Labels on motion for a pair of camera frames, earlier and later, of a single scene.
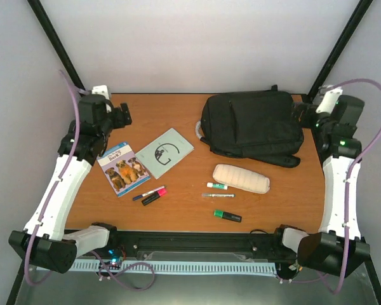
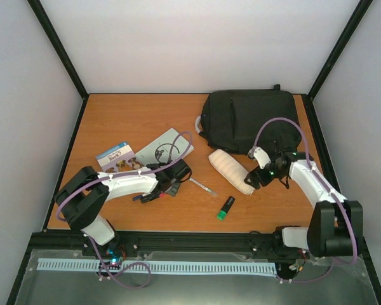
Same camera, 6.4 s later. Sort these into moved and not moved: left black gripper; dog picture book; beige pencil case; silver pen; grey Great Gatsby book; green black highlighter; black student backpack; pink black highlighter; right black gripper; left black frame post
Moved: right black gripper; left black gripper; silver pen; beige pencil case; green black highlighter
Not moved: pink black highlighter; dog picture book; left black frame post; grey Great Gatsby book; black student backpack
